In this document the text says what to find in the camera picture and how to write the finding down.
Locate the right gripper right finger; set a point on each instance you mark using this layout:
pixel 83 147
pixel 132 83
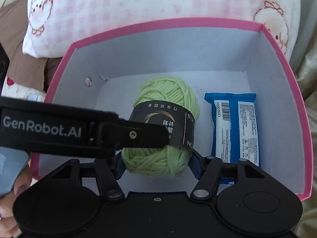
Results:
pixel 207 171

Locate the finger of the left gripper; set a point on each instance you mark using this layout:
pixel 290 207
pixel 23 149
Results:
pixel 130 134

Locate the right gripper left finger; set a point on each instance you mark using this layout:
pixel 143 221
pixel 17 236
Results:
pixel 107 173

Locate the green yarn ball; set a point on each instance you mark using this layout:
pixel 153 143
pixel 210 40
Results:
pixel 171 103

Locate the blue wet wipes pack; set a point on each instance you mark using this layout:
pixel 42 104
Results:
pixel 235 134

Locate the light blue small box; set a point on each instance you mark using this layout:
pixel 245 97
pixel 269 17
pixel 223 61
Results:
pixel 36 98

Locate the person's left hand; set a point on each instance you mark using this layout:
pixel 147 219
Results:
pixel 8 225

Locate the bear print bed blanket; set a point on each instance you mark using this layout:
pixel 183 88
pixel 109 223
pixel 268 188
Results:
pixel 13 90

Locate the brown pillow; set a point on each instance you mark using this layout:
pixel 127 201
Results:
pixel 23 69

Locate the pink cardboard box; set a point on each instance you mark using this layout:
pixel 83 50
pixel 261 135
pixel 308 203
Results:
pixel 106 71

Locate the pink checked cartoon pillow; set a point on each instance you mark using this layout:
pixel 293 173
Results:
pixel 55 24

